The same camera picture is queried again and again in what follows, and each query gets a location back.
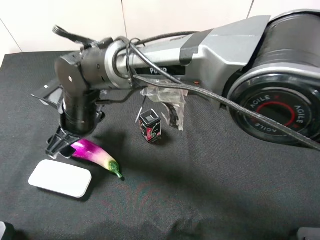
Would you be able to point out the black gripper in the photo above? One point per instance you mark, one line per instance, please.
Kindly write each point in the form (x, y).
(80, 117)

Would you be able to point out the purple toy eggplant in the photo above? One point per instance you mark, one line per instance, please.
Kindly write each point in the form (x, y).
(87, 150)

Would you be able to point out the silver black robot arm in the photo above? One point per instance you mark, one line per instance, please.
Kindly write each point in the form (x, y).
(265, 71)

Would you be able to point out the white rounded rectangular plate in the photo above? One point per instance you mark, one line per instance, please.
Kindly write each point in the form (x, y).
(61, 178)

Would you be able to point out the small black patterned box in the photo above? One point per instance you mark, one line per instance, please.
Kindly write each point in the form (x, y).
(150, 125)

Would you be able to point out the clear crumpled plastic wrapper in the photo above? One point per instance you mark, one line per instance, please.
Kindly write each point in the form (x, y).
(174, 100)

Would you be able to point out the black table cloth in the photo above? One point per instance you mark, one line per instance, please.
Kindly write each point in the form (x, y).
(210, 181)

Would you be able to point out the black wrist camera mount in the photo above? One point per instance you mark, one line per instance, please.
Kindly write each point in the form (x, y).
(51, 94)

